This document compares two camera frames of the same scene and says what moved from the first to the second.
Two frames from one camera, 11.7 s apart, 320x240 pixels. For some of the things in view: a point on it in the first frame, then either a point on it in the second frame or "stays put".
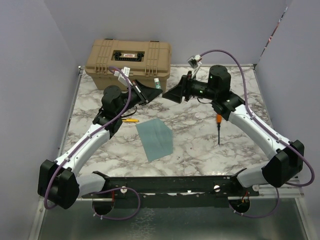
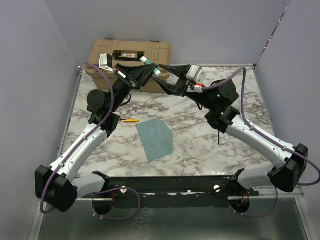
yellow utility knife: [130, 120] stays put
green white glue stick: [157, 83] to [156, 71]
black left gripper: [145, 93] to [137, 76]
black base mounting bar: [206, 191] stays put
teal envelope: [157, 138] stays put
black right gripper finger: [175, 94] to [168, 88]
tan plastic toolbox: [147, 60] stays put
